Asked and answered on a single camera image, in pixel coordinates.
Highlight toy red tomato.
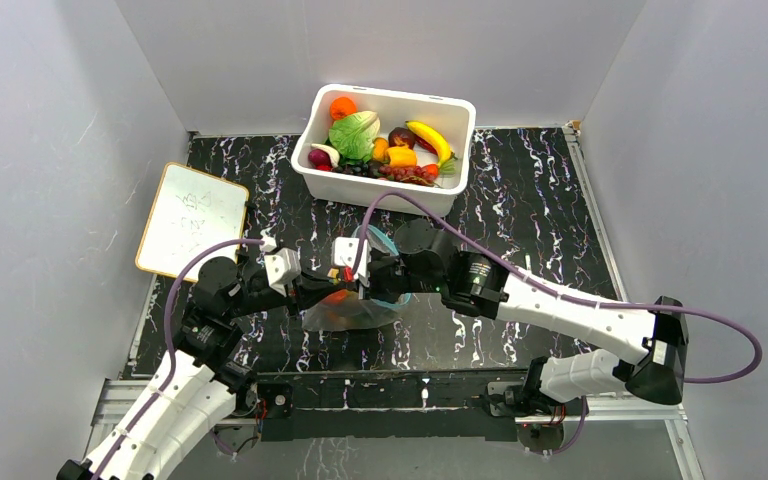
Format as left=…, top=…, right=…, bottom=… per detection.
left=321, top=289, right=351, bottom=305

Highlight clear zip top bag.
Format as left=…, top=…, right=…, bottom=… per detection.
left=302, top=229, right=412, bottom=332

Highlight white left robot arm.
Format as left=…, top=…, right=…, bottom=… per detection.
left=57, top=257, right=347, bottom=479

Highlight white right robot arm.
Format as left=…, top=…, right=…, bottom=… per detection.
left=344, top=219, right=688, bottom=414

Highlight white plastic food bin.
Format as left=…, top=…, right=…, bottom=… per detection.
left=291, top=84, right=476, bottom=215

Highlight toy red grapes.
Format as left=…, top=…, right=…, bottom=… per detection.
left=376, top=165, right=438, bottom=188

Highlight toy yellow pepper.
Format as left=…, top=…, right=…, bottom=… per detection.
left=385, top=147, right=418, bottom=168

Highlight toy yellow banana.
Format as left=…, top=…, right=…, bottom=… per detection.
left=405, top=121, right=456, bottom=165

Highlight toy red chili pepper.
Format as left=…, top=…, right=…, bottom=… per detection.
left=415, top=137, right=437, bottom=155

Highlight toy purple onion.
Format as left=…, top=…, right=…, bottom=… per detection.
left=307, top=144, right=341, bottom=170

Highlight toy green cabbage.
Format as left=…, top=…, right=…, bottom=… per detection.
left=328, top=111, right=381, bottom=161

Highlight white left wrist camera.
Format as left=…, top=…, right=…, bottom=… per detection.
left=264, top=248, right=302, bottom=297

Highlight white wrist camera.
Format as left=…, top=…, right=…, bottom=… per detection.
left=264, top=248, right=302, bottom=297
left=332, top=237, right=370, bottom=287

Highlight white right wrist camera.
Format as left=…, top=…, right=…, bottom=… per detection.
left=332, top=237, right=370, bottom=287

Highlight white board wooden frame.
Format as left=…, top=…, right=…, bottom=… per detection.
left=135, top=162, right=250, bottom=278

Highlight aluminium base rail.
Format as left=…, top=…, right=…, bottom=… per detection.
left=89, top=374, right=690, bottom=439

